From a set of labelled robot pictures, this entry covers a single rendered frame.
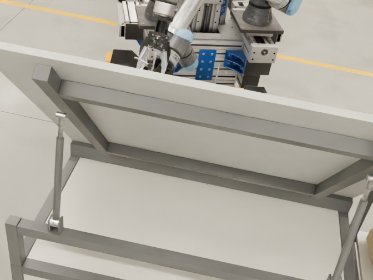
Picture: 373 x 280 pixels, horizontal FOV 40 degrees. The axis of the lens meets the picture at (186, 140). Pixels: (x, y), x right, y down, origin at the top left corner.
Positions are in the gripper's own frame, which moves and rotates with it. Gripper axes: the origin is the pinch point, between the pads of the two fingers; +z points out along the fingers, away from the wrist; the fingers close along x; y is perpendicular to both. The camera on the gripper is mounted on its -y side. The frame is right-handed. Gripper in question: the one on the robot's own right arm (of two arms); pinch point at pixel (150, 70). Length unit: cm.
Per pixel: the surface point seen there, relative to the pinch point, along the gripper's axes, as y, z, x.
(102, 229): 11, 59, -4
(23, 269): 28, 71, -26
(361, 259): -4, 54, 101
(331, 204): -8, 36, 84
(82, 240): 40, 51, -8
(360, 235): -16, 49, 103
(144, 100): 60, 1, 1
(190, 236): 10, 55, 28
